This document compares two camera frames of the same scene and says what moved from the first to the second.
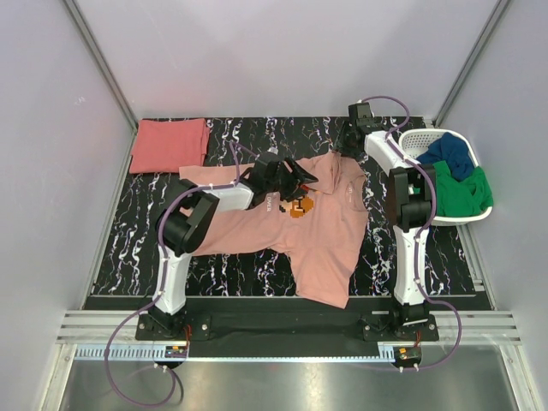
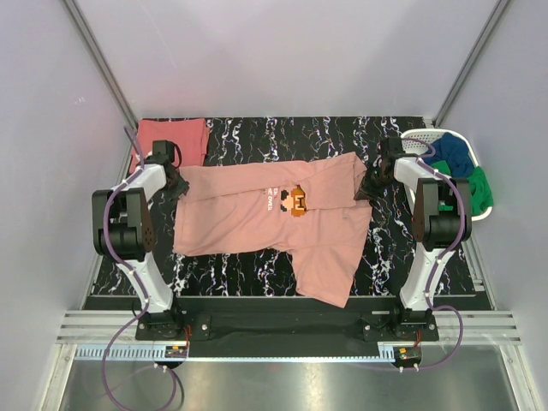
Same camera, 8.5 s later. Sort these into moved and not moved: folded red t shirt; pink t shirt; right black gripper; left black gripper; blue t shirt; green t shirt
Moved: left black gripper; right black gripper
Not moved: folded red t shirt; pink t shirt; blue t shirt; green t shirt
